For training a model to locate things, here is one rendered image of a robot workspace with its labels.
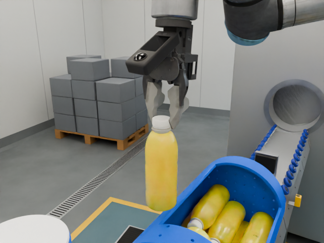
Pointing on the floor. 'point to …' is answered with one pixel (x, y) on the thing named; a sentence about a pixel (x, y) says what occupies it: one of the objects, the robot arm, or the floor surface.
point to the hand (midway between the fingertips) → (161, 121)
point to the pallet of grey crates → (99, 101)
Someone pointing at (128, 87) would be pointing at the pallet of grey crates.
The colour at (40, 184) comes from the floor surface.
